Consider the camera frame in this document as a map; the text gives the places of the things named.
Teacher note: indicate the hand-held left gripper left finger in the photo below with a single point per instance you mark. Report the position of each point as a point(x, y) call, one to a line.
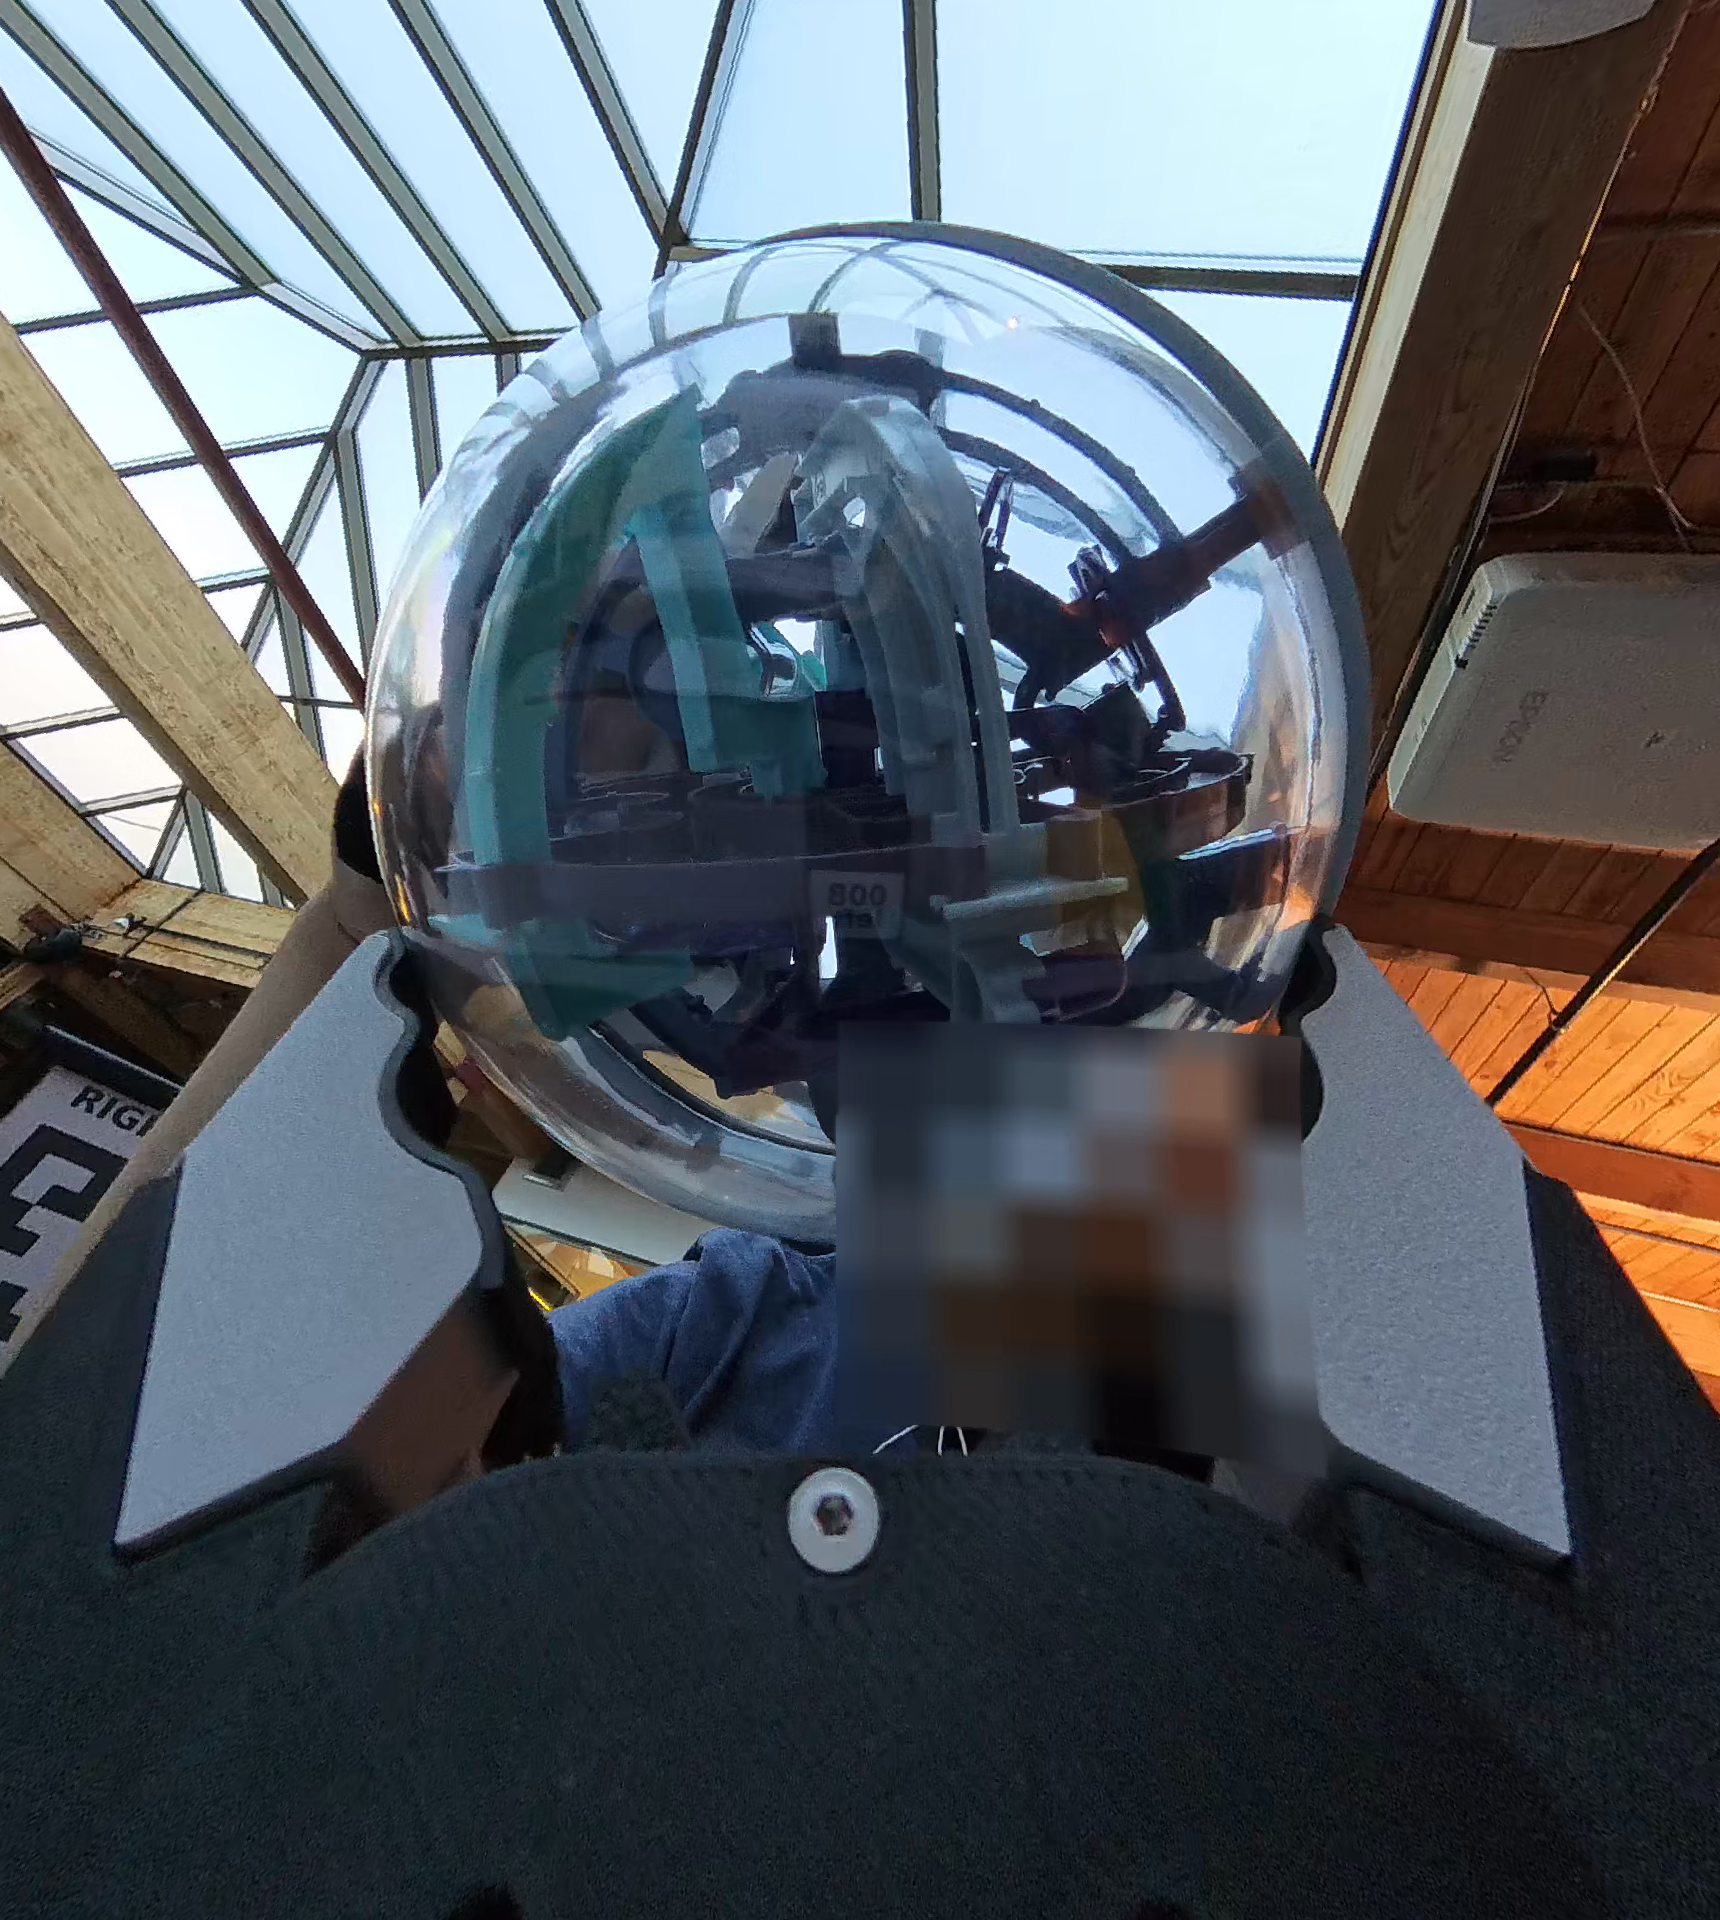
point(290, 1276)

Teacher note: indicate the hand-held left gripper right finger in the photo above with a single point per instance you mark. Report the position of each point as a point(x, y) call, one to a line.
point(1430, 1276)

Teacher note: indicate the transparent maze ball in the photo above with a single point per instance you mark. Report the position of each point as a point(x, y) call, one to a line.
point(860, 705)

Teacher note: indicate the person's blue top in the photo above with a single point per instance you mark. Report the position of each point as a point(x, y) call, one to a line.
point(710, 1336)

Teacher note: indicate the white ceiling projector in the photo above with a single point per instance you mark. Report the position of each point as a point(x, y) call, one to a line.
point(1624, 705)

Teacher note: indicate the light wooden roof beam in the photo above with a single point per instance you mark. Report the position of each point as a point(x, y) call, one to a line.
point(94, 554)

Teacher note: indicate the red ceiling pipe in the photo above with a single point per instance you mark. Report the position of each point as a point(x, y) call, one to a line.
point(126, 315)

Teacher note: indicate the black projector mount rod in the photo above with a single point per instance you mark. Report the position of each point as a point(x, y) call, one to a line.
point(1624, 959)

